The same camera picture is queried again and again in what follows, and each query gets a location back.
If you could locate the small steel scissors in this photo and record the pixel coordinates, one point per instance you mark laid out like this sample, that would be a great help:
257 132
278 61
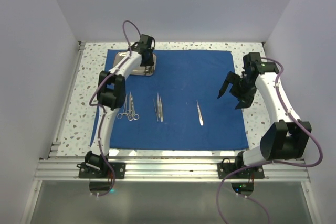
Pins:
136 116

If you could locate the large steel scissors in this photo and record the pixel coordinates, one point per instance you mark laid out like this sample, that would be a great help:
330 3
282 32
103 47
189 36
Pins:
131 110

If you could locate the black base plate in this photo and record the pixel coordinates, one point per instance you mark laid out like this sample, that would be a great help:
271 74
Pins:
225 168
88 172

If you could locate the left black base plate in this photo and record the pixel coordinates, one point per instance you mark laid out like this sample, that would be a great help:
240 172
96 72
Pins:
88 172

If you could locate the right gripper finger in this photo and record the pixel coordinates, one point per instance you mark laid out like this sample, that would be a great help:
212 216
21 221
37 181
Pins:
244 104
231 78

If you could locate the steel instrument tray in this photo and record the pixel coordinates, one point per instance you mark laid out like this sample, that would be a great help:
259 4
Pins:
138 71

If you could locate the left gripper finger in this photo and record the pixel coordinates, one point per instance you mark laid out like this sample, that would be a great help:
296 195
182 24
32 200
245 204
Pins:
150 61
144 60

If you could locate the aluminium mounting rail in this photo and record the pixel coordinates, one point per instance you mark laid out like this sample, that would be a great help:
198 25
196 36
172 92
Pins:
164 169

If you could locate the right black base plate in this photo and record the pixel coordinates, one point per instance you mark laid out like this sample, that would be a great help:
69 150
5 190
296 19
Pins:
225 168

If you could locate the steel forceps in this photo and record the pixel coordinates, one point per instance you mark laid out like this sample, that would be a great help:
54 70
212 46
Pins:
124 112

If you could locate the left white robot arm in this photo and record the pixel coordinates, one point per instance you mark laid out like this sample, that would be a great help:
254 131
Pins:
110 97

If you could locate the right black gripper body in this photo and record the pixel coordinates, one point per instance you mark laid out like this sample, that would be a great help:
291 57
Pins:
244 87

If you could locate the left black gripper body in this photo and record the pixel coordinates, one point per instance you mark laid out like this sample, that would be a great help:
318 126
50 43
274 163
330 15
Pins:
149 50

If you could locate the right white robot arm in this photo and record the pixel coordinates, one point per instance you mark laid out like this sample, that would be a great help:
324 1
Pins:
287 136

